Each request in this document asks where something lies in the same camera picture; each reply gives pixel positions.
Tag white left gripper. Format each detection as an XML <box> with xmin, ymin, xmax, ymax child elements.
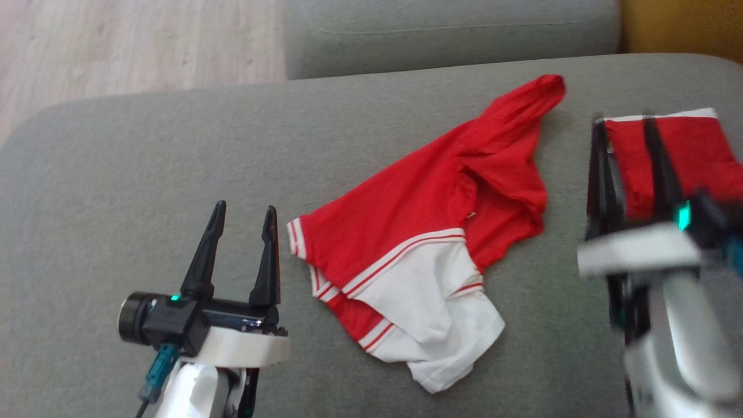
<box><xmin>181</xmin><ymin>200</ymin><xmax>291</xmax><ymax>366</ymax></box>

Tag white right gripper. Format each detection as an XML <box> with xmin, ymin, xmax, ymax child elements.
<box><xmin>578</xmin><ymin>116</ymin><xmax>703</xmax><ymax>343</ymax></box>

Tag red and white shirt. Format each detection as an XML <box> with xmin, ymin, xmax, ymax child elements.
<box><xmin>286</xmin><ymin>74</ymin><xmax>567</xmax><ymax>394</ymax></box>

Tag large grey sofa seat cushion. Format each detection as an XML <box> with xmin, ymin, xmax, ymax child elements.
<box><xmin>0</xmin><ymin>53</ymin><xmax>743</xmax><ymax>418</ymax></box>

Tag large yellow sofa backrest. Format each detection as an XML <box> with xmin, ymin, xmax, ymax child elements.
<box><xmin>621</xmin><ymin>0</ymin><xmax>743</xmax><ymax>64</ymax></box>

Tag teal camera cable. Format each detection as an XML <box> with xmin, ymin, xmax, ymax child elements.
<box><xmin>136</xmin><ymin>343</ymin><xmax>179</xmax><ymax>418</ymax></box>

